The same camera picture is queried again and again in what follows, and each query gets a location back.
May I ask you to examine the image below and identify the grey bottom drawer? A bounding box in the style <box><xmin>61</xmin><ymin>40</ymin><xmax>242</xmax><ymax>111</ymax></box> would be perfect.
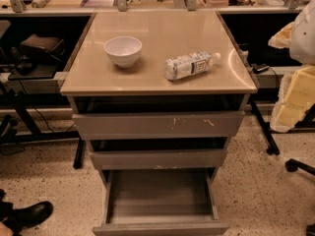
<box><xmin>93</xmin><ymin>168</ymin><xmax>229</xmax><ymax>236</ymax></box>

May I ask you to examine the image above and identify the grey drawer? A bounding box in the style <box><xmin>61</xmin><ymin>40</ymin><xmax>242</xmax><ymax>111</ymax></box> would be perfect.
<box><xmin>73</xmin><ymin>111</ymin><xmax>244</xmax><ymax>140</ymax></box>
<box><xmin>90</xmin><ymin>148</ymin><xmax>227</xmax><ymax>170</ymax></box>
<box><xmin>93</xmin><ymin>168</ymin><xmax>229</xmax><ymax>236</ymax></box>

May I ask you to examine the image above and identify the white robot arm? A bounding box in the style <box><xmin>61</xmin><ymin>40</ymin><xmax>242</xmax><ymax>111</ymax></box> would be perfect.
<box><xmin>268</xmin><ymin>0</ymin><xmax>315</xmax><ymax>133</ymax></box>

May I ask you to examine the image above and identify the grey drawer cabinet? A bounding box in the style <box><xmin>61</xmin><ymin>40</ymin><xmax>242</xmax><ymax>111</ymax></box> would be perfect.
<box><xmin>59</xmin><ymin>10</ymin><xmax>259</xmax><ymax>185</ymax></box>

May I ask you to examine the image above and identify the grey top drawer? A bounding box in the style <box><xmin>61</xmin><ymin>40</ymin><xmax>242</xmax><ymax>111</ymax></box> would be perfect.
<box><xmin>73</xmin><ymin>111</ymin><xmax>244</xmax><ymax>140</ymax></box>

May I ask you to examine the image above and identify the grey middle drawer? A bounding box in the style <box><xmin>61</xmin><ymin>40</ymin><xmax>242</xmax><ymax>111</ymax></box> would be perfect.
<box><xmin>90</xmin><ymin>148</ymin><xmax>227</xmax><ymax>170</ymax></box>

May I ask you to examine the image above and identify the clear plastic water bottle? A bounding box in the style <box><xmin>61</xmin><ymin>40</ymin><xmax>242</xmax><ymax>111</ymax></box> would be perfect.
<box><xmin>164</xmin><ymin>50</ymin><xmax>221</xmax><ymax>81</ymax></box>

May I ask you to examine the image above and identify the white ceramic bowl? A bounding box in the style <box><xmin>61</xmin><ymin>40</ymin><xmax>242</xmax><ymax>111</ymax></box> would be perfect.
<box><xmin>103</xmin><ymin>36</ymin><xmax>143</xmax><ymax>68</ymax></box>

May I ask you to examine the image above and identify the black desk leg left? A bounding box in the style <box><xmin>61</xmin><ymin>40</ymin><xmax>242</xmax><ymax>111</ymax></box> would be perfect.
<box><xmin>73</xmin><ymin>139</ymin><xmax>85</xmax><ymax>169</ymax></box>

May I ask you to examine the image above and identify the black desk leg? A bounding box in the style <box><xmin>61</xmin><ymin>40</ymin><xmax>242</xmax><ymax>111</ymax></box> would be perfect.
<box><xmin>250</xmin><ymin>101</ymin><xmax>280</xmax><ymax>155</ymax></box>
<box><xmin>73</xmin><ymin>139</ymin><xmax>85</xmax><ymax>169</ymax></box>

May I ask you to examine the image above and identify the black power adapter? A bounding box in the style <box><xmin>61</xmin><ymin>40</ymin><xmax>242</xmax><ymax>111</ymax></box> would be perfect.
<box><xmin>253</xmin><ymin>64</ymin><xmax>269</xmax><ymax>74</ymax></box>

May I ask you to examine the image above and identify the black desk leg right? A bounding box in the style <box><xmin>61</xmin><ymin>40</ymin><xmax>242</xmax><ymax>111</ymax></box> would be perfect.
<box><xmin>250</xmin><ymin>101</ymin><xmax>280</xmax><ymax>155</ymax></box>

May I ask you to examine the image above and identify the black office chair base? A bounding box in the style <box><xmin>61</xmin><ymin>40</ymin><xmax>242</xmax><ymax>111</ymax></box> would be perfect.
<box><xmin>285</xmin><ymin>159</ymin><xmax>315</xmax><ymax>176</ymax></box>

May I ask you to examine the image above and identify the black leather shoe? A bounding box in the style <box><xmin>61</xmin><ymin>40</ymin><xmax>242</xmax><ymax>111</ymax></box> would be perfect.
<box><xmin>0</xmin><ymin>201</ymin><xmax>53</xmax><ymax>233</ymax></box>

